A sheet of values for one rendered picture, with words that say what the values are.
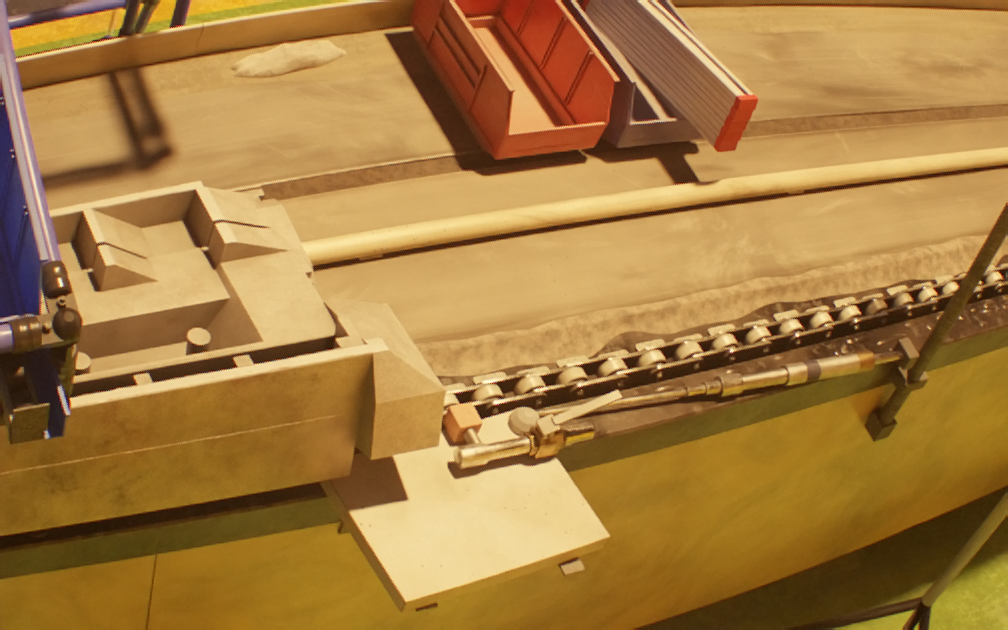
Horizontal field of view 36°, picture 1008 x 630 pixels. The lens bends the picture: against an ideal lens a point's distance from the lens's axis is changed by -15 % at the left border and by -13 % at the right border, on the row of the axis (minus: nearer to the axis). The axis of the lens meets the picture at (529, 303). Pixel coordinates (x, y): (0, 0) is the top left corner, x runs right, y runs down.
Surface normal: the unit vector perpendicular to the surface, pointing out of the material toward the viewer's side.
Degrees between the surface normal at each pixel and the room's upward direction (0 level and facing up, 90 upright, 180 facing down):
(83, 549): 90
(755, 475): 90
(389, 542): 0
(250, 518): 90
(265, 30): 88
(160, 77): 2
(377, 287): 0
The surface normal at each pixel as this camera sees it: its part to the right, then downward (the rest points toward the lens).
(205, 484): 0.48, 0.62
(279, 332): 0.22, -0.77
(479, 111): -0.86, 0.18
